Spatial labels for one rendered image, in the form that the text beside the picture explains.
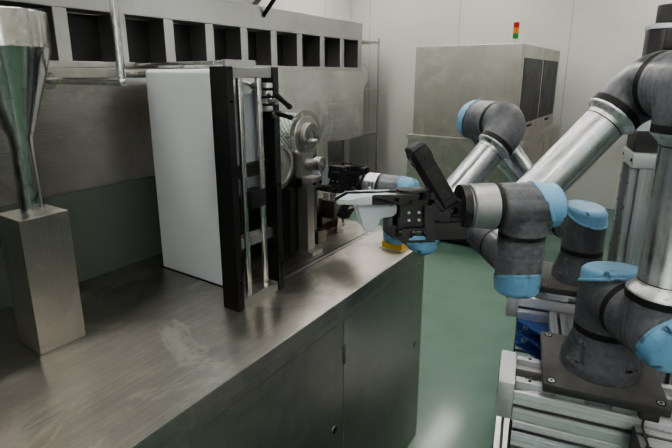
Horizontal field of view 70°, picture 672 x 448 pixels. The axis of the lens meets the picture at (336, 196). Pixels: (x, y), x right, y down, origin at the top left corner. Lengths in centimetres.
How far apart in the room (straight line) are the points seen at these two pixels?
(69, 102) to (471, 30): 509
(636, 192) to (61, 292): 124
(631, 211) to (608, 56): 441
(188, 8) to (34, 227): 82
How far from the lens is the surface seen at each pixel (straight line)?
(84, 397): 97
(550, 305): 164
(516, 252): 83
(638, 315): 100
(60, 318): 112
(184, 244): 134
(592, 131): 99
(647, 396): 118
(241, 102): 106
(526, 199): 81
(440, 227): 78
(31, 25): 100
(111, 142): 140
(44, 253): 106
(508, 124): 133
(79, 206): 138
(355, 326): 133
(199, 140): 121
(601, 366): 115
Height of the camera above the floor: 142
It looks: 14 degrees down
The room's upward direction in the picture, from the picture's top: straight up
